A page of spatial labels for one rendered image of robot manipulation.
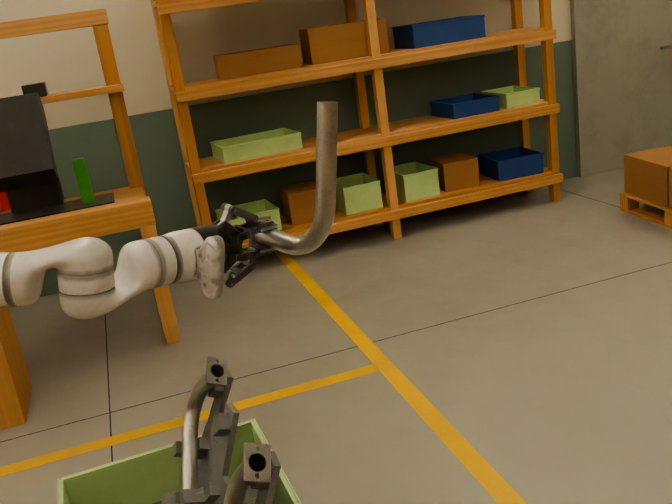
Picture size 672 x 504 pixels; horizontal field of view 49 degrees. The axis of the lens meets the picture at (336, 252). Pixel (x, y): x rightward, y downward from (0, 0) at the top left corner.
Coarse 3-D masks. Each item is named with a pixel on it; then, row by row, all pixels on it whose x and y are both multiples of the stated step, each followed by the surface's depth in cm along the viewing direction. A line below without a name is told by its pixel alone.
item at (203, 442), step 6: (198, 438) 145; (204, 438) 145; (174, 444) 145; (180, 444) 145; (198, 444) 144; (204, 444) 144; (174, 450) 145; (180, 450) 144; (198, 450) 144; (204, 450) 144; (174, 456) 144; (180, 456) 145; (198, 456) 146; (174, 498) 138
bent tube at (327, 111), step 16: (320, 112) 105; (336, 112) 105; (320, 128) 105; (336, 128) 106; (320, 144) 106; (336, 144) 107; (320, 160) 106; (336, 160) 107; (320, 176) 107; (320, 192) 108; (320, 208) 108; (320, 224) 109; (256, 240) 120; (272, 240) 117; (288, 240) 115; (304, 240) 112; (320, 240) 111
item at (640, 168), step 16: (624, 160) 568; (640, 160) 547; (656, 160) 536; (624, 176) 573; (640, 176) 551; (656, 176) 530; (624, 192) 577; (640, 192) 555; (656, 192) 534; (624, 208) 577; (640, 208) 573
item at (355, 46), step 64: (192, 0) 499; (256, 0) 511; (512, 0) 622; (256, 64) 534; (320, 64) 543; (384, 64) 550; (192, 128) 524; (384, 128) 567; (448, 128) 579; (192, 192) 578; (448, 192) 605; (512, 192) 611
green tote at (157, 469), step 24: (240, 432) 160; (144, 456) 154; (168, 456) 156; (240, 456) 162; (72, 480) 150; (96, 480) 152; (120, 480) 154; (144, 480) 155; (168, 480) 157; (288, 480) 138
